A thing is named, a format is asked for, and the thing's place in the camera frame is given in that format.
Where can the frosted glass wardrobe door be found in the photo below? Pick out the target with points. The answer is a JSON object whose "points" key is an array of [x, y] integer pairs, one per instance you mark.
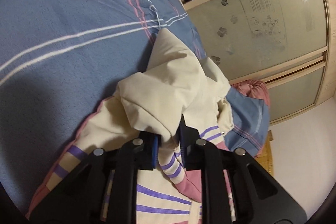
{"points": [[283, 43]]}

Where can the cream and pink hooded jacket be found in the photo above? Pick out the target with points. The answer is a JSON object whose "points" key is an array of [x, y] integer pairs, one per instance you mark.
{"points": [[176, 85]]}

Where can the blue striped bed sheet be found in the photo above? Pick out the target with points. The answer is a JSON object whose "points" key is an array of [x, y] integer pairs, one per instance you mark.
{"points": [[60, 61]]}

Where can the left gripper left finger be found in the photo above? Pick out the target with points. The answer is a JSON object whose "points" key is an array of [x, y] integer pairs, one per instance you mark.
{"points": [[146, 157]]}

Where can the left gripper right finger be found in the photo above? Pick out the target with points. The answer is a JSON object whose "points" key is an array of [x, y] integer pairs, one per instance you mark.
{"points": [[188, 137]]}

